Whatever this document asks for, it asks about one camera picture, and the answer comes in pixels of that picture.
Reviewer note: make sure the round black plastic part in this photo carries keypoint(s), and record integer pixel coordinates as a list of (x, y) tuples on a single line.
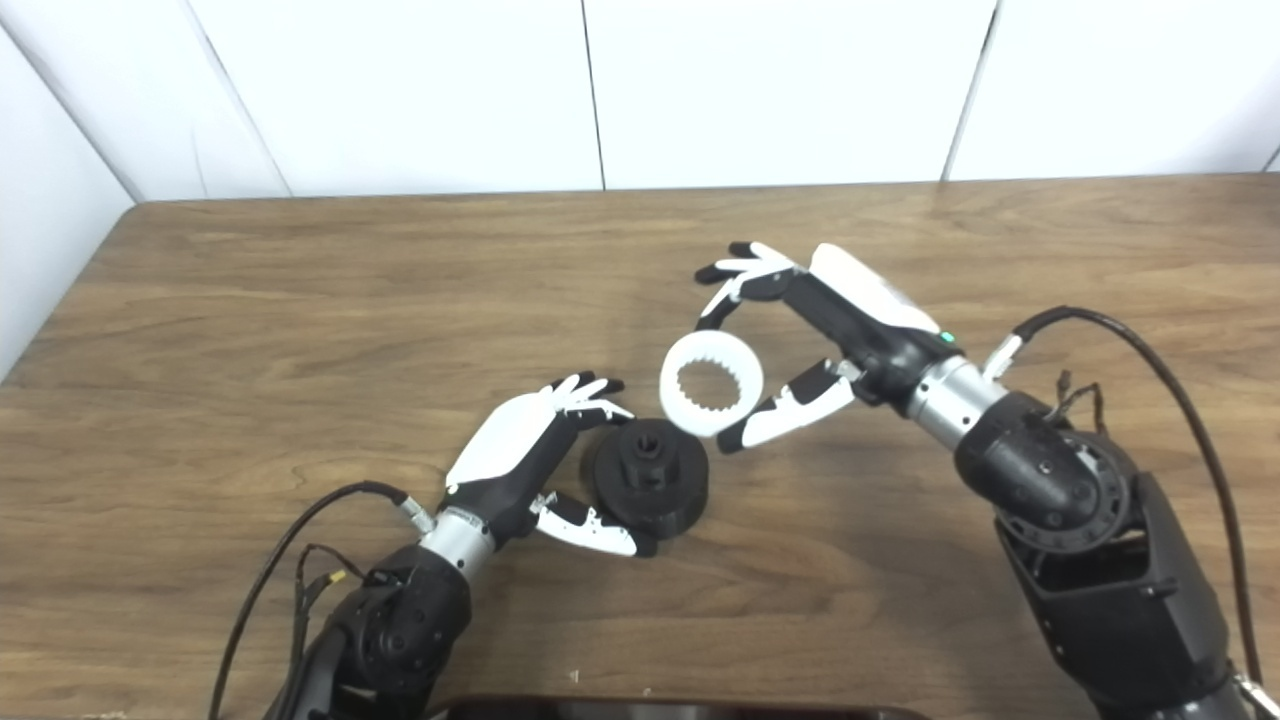
[(670, 500)]

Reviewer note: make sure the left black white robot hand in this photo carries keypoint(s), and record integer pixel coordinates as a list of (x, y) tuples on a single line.
[(505, 440)]

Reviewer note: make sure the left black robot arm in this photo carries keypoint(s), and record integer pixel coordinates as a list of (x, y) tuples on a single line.
[(400, 630)]

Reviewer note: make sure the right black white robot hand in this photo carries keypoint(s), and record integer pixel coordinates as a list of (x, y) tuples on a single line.
[(870, 320)]

